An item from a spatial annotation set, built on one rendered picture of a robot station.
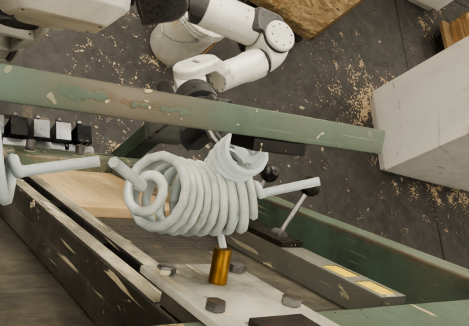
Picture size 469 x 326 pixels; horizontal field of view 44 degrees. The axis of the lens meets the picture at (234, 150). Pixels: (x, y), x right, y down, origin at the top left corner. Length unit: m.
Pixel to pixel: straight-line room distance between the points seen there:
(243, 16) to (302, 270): 0.67
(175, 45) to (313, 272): 2.10
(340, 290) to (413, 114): 2.84
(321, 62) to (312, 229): 2.60
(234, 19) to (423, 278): 0.70
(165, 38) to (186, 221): 2.49
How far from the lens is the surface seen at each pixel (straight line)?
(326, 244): 1.24
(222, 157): 0.46
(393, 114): 3.76
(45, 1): 1.25
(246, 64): 1.35
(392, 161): 3.68
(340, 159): 3.54
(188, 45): 2.86
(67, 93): 0.34
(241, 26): 1.39
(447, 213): 4.18
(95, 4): 1.27
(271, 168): 1.11
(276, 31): 1.40
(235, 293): 0.49
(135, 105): 0.36
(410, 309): 0.59
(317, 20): 3.53
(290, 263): 0.96
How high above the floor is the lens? 2.26
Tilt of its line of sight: 48 degrees down
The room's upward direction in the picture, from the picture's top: 58 degrees clockwise
